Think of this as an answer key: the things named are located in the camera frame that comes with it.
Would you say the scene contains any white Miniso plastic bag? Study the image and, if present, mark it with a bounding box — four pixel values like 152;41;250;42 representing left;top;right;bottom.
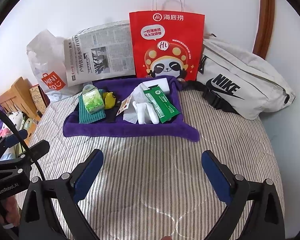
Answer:
26;29;82;102

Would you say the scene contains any brown wooden door frame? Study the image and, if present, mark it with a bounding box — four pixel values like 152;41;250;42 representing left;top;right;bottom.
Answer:
253;0;275;59

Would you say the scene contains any green sachet packet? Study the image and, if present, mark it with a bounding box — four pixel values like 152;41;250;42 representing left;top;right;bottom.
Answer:
143;86;180;123

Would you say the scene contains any red panda paper bag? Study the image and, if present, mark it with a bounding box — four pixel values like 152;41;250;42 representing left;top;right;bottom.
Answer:
129;0;205;81

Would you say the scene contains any purple towel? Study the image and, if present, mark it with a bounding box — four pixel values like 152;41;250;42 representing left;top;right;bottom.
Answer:
63;75;201;143

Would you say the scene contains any white Nike waist bag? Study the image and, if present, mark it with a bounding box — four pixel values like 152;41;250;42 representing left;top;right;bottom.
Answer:
185;34;295;120

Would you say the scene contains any white glove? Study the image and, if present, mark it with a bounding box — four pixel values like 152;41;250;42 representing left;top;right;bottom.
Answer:
133;101;159;125

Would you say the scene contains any white sponge block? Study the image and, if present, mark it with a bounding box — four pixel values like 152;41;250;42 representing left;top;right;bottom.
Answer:
142;77;170;95

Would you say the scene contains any black cable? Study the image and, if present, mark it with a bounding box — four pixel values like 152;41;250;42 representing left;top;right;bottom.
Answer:
0;102;46;181

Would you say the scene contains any teal striped cloth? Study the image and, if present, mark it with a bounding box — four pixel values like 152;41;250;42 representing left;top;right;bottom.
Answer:
79;88;106;124

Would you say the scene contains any fruit print wipe packet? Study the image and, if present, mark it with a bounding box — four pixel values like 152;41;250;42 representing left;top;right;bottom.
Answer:
116;95;132;116

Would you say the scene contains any folded newspaper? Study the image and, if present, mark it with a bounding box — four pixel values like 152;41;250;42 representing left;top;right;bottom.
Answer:
64;21;135;87

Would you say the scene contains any patterned book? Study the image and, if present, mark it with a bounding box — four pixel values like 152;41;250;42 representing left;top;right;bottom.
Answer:
29;85;50;115

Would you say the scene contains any white paper towel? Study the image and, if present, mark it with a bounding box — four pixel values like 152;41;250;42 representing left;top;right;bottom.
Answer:
123;83;150;125

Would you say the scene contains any person's left hand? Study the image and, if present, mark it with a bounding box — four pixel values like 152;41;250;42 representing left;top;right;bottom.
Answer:
0;196;20;226

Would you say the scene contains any green tissue pack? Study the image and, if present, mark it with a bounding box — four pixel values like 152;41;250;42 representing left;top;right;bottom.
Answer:
82;84;104;114

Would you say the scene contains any yellow mesh pouch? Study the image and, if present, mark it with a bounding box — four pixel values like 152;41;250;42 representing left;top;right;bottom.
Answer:
102;92;116;109

